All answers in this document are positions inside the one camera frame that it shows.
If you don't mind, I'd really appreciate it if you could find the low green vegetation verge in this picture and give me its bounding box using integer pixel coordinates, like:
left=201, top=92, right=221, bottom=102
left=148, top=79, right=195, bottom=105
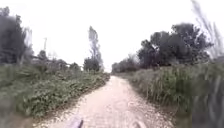
left=0, top=63, right=111, bottom=128

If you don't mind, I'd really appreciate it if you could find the tall slender tree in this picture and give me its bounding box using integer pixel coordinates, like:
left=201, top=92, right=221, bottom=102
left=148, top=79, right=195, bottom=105
left=82, top=25, right=105, bottom=73

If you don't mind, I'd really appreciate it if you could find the pole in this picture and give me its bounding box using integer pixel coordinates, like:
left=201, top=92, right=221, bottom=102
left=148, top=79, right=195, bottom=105
left=42, top=37, right=48, bottom=53

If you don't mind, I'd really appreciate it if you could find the pale gravel dirt path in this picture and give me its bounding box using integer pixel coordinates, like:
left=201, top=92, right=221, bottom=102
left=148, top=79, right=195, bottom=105
left=33, top=75, right=175, bottom=128

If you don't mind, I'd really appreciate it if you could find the dark trees group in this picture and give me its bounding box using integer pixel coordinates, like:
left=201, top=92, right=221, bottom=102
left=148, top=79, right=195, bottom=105
left=0, top=6, right=34, bottom=65

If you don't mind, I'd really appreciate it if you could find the tall grass verge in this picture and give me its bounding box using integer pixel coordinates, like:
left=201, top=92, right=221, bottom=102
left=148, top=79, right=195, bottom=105
left=114, top=59, right=224, bottom=128

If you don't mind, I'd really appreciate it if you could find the robot's own part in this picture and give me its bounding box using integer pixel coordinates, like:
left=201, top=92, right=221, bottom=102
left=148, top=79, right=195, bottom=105
left=134, top=120, right=147, bottom=128
left=69, top=118, right=84, bottom=128

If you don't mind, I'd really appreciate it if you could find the row of dark trees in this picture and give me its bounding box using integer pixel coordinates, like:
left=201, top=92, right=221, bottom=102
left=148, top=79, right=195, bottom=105
left=111, top=22, right=214, bottom=74

